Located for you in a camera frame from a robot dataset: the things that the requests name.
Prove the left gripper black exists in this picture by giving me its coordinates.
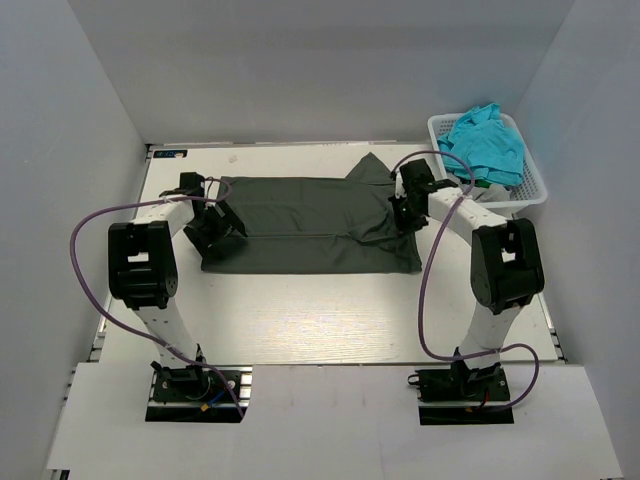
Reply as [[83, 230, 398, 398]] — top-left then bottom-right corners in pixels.
[[184, 199, 246, 259]]

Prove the dark grey t shirt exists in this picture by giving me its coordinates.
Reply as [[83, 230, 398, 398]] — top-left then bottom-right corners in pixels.
[[201, 153, 422, 275]]

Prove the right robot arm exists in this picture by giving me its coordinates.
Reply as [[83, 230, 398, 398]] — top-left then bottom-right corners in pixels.
[[389, 187, 545, 399]]

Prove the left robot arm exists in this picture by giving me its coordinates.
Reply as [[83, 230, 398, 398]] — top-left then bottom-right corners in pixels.
[[108, 194, 247, 399]]

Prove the blue table label sticker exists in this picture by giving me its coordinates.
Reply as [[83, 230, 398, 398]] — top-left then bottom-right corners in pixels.
[[153, 149, 188, 159]]

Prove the light grey t shirt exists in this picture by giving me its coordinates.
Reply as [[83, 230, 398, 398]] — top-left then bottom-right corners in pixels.
[[471, 184, 510, 203]]

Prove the turquoise t shirt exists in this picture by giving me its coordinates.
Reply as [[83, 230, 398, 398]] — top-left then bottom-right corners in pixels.
[[437, 103, 525, 187]]

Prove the white plastic basket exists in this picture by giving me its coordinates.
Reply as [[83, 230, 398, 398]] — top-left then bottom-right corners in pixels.
[[427, 113, 548, 216]]

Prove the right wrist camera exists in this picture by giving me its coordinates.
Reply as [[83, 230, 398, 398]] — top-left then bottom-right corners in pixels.
[[397, 158, 436, 196]]

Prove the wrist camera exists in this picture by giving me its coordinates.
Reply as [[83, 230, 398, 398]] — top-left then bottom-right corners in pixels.
[[159, 172, 205, 202], [397, 158, 436, 196]]

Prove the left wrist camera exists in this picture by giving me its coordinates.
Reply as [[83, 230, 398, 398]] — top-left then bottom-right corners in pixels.
[[159, 172, 205, 202]]

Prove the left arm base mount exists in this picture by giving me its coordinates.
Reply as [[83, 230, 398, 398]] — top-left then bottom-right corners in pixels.
[[145, 361, 252, 424]]

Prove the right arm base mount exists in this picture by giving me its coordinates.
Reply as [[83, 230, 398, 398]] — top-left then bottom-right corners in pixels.
[[407, 368, 514, 426]]

